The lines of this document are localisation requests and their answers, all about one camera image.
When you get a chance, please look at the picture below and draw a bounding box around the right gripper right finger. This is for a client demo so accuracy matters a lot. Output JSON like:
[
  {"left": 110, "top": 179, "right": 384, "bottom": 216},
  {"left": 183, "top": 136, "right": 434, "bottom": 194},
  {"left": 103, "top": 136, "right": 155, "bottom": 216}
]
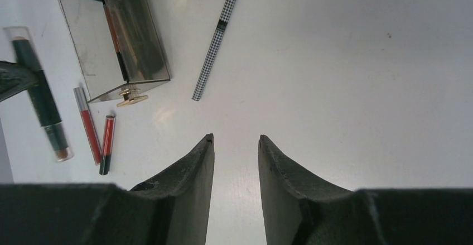
[{"left": 258, "top": 135, "right": 472, "bottom": 244}]

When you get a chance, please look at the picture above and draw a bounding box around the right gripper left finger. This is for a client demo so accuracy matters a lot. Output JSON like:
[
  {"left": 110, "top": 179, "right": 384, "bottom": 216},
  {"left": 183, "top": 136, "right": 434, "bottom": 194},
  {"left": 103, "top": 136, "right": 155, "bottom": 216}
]
[{"left": 1, "top": 133, "right": 215, "bottom": 244}]

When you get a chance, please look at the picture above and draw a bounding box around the red lipstick black cap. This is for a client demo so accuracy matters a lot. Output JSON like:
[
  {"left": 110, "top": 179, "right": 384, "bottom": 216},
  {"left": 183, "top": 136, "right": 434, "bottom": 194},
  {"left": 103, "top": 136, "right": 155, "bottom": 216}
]
[{"left": 99, "top": 114, "right": 115, "bottom": 175}]

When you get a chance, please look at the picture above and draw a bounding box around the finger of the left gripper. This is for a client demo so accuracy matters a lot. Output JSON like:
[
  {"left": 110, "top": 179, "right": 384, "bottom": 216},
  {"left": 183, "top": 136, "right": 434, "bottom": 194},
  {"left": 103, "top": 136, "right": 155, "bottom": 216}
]
[{"left": 1, "top": 61, "right": 38, "bottom": 102}]

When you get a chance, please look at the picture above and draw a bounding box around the pink lip gloss tube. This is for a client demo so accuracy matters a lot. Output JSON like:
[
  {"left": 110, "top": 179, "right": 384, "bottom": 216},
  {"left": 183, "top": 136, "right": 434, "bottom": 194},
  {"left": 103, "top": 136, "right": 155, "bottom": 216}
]
[{"left": 74, "top": 87, "right": 102, "bottom": 165}]

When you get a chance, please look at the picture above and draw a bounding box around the clear drawer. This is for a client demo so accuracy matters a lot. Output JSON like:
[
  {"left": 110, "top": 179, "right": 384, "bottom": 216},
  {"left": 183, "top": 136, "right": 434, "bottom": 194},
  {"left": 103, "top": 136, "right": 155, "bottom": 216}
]
[{"left": 59, "top": 0, "right": 171, "bottom": 106}]

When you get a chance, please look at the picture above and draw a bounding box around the grey silver pencil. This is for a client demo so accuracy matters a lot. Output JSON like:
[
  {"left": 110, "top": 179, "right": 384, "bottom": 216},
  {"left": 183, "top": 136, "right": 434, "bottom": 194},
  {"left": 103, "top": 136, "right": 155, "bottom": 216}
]
[{"left": 192, "top": 0, "right": 237, "bottom": 102}]

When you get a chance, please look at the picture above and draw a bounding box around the dark concealer stick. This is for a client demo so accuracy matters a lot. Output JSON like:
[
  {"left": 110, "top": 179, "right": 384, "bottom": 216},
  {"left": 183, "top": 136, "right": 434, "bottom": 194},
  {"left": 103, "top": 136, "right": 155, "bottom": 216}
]
[{"left": 3, "top": 27, "right": 74, "bottom": 162}]

